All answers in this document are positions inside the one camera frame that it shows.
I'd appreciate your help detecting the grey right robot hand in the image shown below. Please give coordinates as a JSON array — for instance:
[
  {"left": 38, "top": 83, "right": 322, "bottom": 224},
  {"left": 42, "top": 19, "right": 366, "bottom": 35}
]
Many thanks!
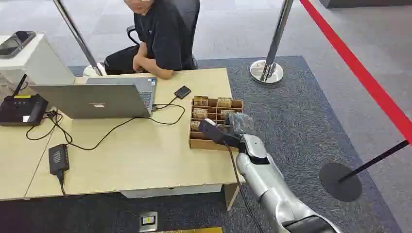
[{"left": 225, "top": 112, "right": 257, "bottom": 137}]

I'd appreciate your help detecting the wooden card box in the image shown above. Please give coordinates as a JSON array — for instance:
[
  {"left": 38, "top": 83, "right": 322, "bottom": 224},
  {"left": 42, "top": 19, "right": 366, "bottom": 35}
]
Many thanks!
[{"left": 189, "top": 96, "right": 244, "bottom": 152}]

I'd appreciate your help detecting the small black card reader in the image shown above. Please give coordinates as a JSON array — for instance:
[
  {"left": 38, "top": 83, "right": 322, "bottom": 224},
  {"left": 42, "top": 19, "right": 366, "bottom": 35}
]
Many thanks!
[{"left": 174, "top": 85, "right": 192, "bottom": 100}]

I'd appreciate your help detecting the person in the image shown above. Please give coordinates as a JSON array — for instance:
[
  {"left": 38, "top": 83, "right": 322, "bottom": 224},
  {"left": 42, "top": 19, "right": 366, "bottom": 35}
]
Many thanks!
[{"left": 103, "top": 0, "right": 201, "bottom": 80}]

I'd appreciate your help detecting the yellow sheet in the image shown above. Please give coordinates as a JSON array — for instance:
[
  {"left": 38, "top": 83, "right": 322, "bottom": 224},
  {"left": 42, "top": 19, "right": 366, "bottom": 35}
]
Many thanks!
[{"left": 157, "top": 227, "right": 223, "bottom": 233}]

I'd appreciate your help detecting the red barrier belt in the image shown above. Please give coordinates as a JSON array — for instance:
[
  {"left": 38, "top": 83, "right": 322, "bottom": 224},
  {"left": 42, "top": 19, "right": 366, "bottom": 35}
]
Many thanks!
[{"left": 299, "top": 0, "right": 412, "bottom": 144}]

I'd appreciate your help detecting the floor power socket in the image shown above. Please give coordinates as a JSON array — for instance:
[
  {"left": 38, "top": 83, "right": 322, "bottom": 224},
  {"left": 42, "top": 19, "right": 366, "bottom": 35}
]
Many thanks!
[{"left": 139, "top": 211, "right": 158, "bottom": 233}]

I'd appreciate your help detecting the silver laptop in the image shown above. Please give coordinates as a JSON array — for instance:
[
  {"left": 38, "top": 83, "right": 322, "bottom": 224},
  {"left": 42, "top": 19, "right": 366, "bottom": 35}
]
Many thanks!
[{"left": 29, "top": 76, "right": 158, "bottom": 119}]

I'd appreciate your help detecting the black power adapter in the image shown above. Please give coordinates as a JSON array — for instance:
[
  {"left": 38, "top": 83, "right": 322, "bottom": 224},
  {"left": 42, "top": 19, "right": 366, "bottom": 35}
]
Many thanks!
[{"left": 48, "top": 144, "right": 70, "bottom": 176}]

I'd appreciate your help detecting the white cabinet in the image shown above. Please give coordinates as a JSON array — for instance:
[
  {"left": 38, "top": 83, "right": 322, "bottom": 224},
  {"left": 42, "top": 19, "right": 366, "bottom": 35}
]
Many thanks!
[{"left": 0, "top": 31, "right": 76, "bottom": 86}]

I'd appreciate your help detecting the black router with antenna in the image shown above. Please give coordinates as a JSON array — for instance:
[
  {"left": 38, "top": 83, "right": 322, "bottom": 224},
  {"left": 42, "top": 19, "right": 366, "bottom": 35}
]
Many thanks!
[{"left": 0, "top": 74, "right": 49, "bottom": 127}]

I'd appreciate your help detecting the grey tray with phone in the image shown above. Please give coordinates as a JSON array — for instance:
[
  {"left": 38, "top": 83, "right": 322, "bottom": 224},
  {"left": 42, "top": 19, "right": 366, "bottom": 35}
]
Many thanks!
[{"left": 0, "top": 31, "right": 36, "bottom": 59}]

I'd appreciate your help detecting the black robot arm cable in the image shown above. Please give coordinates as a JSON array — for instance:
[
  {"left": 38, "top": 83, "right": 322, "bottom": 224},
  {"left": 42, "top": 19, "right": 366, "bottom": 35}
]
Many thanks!
[{"left": 224, "top": 143, "right": 265, "bottom": 233}]

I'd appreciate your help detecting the black card reader cable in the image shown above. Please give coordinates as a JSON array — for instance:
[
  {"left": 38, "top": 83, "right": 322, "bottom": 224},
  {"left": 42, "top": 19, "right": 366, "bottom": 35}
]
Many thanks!
[{"left": 151, "top": 96, "right": 178, "bottom": 112}]

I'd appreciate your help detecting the chrome stanchion post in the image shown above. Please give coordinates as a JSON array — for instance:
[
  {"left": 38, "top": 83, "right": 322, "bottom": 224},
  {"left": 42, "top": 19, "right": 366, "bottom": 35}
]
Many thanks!
[
  {"left": 249, "top": 0, "right": 294, "bottom": 85},
  {"left": 53, "top": 0, "right": 107, "bottom": 77}
]

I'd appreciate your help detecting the black stanchion post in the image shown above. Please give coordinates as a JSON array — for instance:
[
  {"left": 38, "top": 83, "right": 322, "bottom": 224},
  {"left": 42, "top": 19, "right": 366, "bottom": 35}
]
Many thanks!
[{"left": 319, "top": 140, "right": 410, "bottom": 202}]

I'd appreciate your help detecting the black laptop power cable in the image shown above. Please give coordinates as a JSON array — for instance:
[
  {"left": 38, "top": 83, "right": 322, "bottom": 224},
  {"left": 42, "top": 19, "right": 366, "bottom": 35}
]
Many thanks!
[{"left": 51, "top": 103, "right": 187, "bottom": 152}]

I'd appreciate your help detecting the black adapter mains cable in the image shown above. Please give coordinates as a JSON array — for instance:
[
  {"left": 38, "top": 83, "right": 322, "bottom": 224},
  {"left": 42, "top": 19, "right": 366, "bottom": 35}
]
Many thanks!
[{"left": 57, "top": 173, "right": 67, "bottom": 197}]

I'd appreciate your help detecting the black router cable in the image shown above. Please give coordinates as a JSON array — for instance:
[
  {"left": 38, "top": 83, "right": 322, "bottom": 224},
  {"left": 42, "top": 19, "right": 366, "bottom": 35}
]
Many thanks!
[{"left": 25, "top": 109, "right": 64, "bottom": 141}]

